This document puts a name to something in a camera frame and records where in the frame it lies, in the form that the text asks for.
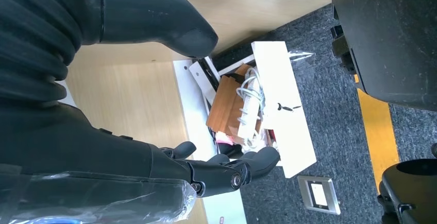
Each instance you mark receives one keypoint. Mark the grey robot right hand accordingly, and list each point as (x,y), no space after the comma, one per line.
(85,144)

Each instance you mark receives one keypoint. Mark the clear plastic film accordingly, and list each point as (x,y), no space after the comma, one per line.
(85,198)

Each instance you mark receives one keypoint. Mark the ribbed robot right arm sleeve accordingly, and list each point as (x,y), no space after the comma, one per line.
(30,45)

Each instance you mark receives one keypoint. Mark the white panel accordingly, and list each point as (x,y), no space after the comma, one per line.
(194,113)

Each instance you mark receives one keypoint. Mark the brown wooden board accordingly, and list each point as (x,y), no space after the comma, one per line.
(223,106)

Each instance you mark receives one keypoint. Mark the white power strip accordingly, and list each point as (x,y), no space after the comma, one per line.
(251,113)

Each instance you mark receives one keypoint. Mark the clear plastic scrap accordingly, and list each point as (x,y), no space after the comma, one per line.
(300,56)

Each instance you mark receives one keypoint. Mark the metal floor socket plate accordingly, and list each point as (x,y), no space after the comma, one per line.
(319,195)

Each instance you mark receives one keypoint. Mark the yellow floor tape strip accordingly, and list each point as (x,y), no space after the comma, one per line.
(375,133)

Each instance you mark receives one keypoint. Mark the black machine housing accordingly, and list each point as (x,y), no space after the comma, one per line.
(392,38)

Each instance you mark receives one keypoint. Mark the black rounded machine part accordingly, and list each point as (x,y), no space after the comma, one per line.
(413,195)

